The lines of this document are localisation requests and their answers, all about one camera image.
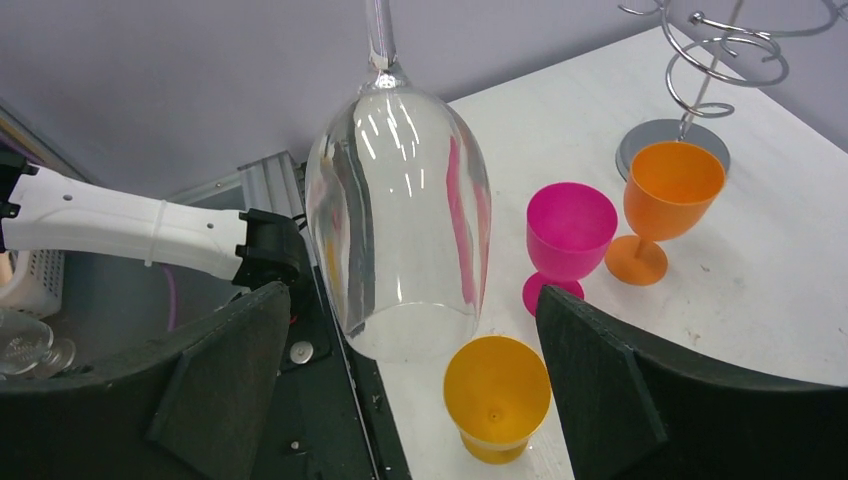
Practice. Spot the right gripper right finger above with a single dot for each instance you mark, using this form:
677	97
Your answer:
633	405

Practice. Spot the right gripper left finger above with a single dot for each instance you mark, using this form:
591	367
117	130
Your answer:
190	404

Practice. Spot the pink wine glass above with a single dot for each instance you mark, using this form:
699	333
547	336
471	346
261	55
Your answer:
569	227

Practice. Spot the clear wine glass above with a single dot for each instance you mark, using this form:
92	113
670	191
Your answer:
398	206

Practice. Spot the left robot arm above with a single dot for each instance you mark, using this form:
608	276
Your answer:
43	210

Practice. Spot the yellow wine glass front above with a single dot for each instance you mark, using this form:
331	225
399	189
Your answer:
497	392

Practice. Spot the dark orange wine glass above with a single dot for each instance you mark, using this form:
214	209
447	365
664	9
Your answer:
670	187

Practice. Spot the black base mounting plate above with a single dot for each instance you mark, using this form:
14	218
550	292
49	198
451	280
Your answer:
329	416

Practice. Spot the clear glass off table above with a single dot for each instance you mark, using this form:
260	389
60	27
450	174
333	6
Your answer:
29	346

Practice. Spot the white plastic basket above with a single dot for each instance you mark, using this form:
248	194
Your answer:
32	282

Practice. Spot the aluminium frame rail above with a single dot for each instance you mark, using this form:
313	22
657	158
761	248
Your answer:
275	184

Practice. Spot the silver wire glass rack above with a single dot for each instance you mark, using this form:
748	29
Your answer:
704	56

